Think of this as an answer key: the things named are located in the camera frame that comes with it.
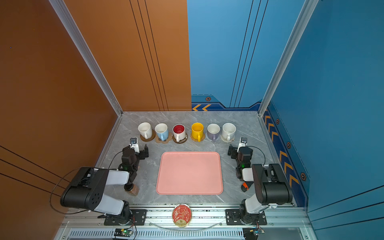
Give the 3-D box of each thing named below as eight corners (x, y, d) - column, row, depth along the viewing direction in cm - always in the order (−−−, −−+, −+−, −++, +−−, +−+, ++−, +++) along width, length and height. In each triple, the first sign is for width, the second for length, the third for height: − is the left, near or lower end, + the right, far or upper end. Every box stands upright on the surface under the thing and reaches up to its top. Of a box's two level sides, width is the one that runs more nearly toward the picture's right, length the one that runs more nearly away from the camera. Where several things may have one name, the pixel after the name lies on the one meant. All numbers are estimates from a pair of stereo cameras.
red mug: (173, 145, 103) (171, 137, 95) (175, 132, 110) (173, 123, 103) (185, 145, 103) (184, 137, 95) (186, 132, 110) (185, 123, 103)
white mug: (216, 138, 106) (218, 129, 99) (225, 129, 111) (227, 120, 104) (227, 145, 102) (229, 137, 95) (236, 135, 107) (238, 127, 100)
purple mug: (207, 144, 103) (208, 136, 96) (206, 131, 111) (207, 123, 103) (219, 144, 103) (221, 136, 96) (218, 131, 110) (219, 123, 103)
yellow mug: (191, 144, 103) (191, 135, 95) (192, 131, 110) (191, 122, 102) (203, 144, 103) (203, 135, 95) (202, 131, 110) (203, 122, 102)
